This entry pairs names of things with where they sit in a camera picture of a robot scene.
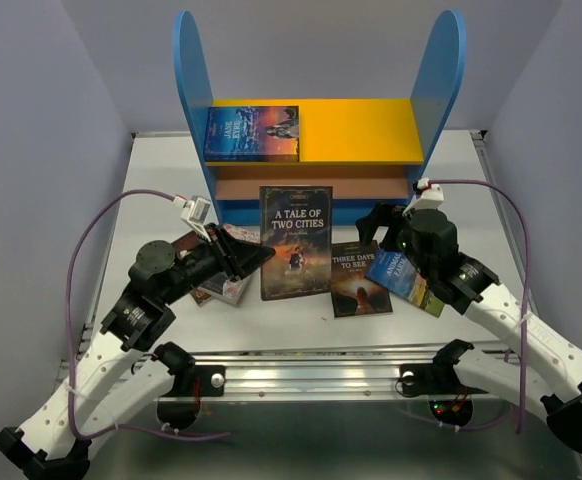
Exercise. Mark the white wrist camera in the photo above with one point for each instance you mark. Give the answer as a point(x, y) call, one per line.
point(193, 212)
point(427, 195)

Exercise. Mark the brown book far left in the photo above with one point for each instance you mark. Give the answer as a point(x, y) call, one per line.
point(183, 245)

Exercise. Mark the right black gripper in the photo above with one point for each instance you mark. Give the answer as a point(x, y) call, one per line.
point(383, 214)

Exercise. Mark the Animal Farm book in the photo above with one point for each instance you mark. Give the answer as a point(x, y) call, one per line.
point(394, 272)

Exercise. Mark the A Tale of Two Cities book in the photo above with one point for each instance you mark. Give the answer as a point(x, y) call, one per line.
point(296, 222)

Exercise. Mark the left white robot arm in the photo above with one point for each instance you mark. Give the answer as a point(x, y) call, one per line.
point(125, 366)

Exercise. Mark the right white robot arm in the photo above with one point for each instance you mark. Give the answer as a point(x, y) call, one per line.
point(476, 292)

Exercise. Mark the Little Women book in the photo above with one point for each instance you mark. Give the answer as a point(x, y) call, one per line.
point(220, 286)

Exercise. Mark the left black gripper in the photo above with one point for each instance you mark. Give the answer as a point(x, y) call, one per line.
point(244, 257)

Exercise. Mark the Three Days to See book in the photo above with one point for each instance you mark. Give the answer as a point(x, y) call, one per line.
point(352, 293)

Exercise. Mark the blue yellow wooden bookshelf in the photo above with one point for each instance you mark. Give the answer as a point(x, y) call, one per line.
point(366, 149)

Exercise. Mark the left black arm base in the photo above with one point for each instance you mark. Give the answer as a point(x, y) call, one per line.
point(189, 383)

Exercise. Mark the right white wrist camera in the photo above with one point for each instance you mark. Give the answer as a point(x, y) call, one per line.
point(427, 195)

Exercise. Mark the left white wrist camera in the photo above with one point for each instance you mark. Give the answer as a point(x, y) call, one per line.
point(193, 212)

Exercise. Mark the aluminium mounting rail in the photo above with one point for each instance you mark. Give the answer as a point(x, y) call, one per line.
point(333, 376)

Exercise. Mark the Jane Eyre book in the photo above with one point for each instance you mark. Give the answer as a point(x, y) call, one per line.
point(253, 134)

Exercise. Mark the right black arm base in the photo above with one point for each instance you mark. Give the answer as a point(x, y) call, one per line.
point(450, 402)

